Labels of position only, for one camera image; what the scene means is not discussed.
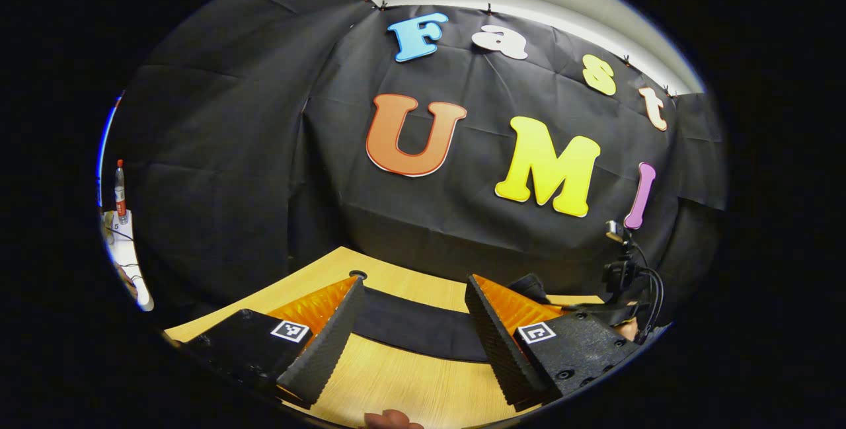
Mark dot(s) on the black backdrop cloth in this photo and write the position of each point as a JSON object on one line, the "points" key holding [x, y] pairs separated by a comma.
{"points": [[264, 118]]}

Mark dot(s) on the white side table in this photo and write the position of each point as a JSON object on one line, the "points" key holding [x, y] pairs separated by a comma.
{"points": [[125, 257]]}

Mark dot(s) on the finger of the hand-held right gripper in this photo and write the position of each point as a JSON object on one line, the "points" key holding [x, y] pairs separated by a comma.
{"points": [[598, 313]]}

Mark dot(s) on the black jeans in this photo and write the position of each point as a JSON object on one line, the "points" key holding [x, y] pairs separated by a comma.
{"points": [[416, 330]]}

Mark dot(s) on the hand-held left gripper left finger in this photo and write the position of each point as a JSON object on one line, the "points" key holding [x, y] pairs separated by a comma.
{"points": [[330, 343]]}

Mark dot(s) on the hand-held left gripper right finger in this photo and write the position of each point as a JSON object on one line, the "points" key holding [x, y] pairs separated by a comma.
{"points": [[496, 343]]}

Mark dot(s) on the clear bottle with red label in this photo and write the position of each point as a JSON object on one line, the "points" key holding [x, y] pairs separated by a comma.
{"points": [[120, 191]]}

